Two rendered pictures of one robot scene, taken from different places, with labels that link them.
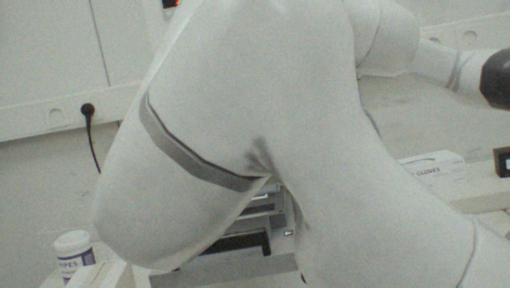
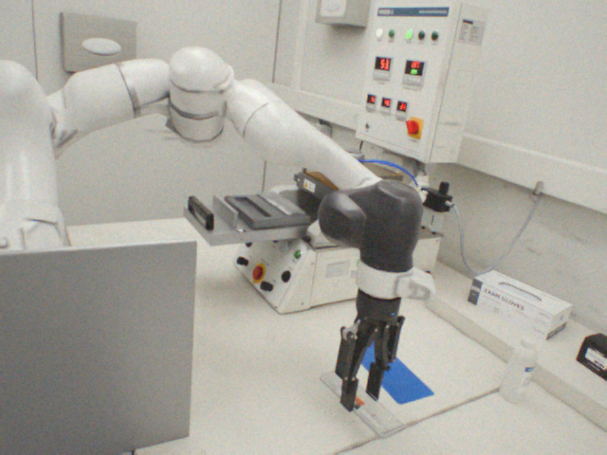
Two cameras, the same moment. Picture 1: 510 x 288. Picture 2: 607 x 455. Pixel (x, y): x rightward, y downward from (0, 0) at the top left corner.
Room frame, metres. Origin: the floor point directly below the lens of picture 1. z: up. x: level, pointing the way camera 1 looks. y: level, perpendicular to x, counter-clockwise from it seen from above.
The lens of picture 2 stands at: (0.34, -0.99, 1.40)
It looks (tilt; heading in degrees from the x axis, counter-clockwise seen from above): 20 degrees down; 53
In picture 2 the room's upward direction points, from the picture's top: 7 degrees clockwise
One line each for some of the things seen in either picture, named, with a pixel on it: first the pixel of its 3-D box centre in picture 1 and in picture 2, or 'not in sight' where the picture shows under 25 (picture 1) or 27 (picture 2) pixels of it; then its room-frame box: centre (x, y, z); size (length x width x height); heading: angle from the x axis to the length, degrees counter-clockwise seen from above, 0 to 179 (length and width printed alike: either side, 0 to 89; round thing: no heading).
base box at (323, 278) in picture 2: not in sight; (338, 251); (1.25, 0.03, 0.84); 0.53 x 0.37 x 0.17; 176
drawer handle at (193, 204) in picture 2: (219, 248); (200, 211); (0.81, 0.08, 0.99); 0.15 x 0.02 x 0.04; 86
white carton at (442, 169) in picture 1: (416, 174); (518, 302); (1.52, -0.42, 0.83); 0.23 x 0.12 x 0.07; 95
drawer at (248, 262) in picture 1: (229, 229); (249, 214); (0.95, 0.07, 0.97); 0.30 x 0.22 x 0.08; 176
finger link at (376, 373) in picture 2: not in sight; (374, 381); (0.92, -0.49, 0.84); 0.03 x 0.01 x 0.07; 90
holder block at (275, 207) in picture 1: (229, 213); (266, 209); (1.00, 0.07, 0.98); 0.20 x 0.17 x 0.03; 86
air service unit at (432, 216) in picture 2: not in sight; (431, 206); (1.37, -0.19, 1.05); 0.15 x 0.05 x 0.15; 86
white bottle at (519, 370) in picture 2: not in sight; (520, 369); (1.26, -0.59, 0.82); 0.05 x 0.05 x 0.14
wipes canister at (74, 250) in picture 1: (77, 262); not in sight; (1.35, 0.48, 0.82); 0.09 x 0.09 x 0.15
